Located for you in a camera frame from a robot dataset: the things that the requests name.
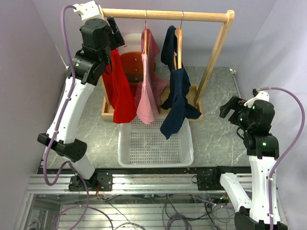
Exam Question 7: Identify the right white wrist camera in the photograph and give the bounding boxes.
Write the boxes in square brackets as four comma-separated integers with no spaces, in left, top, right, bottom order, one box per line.
[244,88,269,108]

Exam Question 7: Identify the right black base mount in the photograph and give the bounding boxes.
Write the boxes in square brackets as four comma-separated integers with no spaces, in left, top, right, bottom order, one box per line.
[191,166,251,191]

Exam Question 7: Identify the pink t shirt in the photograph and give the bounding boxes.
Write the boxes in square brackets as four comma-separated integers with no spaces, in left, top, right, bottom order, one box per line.
[135,25,167,124]

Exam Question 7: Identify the white plastic basket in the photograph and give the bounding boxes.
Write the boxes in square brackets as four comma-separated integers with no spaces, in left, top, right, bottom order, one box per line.
[118,116,194,168]

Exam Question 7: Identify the wooden clothes rack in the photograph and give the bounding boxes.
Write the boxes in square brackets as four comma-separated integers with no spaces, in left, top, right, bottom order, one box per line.
[99,8,235,112]

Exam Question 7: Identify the brown wooden hanger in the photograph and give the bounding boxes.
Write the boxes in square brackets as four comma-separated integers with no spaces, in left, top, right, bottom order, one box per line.
[174,12,184,69]

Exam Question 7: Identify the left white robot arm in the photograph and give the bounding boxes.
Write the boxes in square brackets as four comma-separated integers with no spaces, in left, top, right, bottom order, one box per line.
[37,17,125,190]

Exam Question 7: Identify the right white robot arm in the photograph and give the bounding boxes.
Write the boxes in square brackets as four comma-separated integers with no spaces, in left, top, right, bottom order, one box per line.
[211,92,288,230]

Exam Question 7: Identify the navy blue t shirt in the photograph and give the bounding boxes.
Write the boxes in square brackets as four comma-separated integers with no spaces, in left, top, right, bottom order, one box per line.
[160,25,201,139]

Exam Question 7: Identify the white orange round appliance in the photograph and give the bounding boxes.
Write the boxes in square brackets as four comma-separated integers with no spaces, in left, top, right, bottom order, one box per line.
[118,33,157,89]

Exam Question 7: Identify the red t shirt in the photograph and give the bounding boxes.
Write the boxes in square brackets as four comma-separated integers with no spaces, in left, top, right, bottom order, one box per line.
[102,49,137,124]

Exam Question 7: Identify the aluminium rail frame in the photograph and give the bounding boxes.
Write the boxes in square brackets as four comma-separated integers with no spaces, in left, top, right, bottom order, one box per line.
[14,168,251,230]

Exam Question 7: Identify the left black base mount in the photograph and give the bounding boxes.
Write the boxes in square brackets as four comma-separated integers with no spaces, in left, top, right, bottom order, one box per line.
[69,170,113,192]

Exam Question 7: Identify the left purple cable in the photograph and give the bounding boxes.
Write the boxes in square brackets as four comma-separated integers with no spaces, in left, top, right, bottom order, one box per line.
[42,4,80,186]

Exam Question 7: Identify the yellow wooden hanger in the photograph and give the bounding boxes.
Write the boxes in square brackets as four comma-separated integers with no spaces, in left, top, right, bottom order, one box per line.
[143,10,147,55]

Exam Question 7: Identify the loose cables under frame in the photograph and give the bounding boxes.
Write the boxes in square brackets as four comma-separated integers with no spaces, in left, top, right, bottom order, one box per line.
[54,189,252,230]

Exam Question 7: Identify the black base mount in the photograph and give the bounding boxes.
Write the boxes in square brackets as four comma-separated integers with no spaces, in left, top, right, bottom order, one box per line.
[69,170,113,192]
[191,166,251,191]

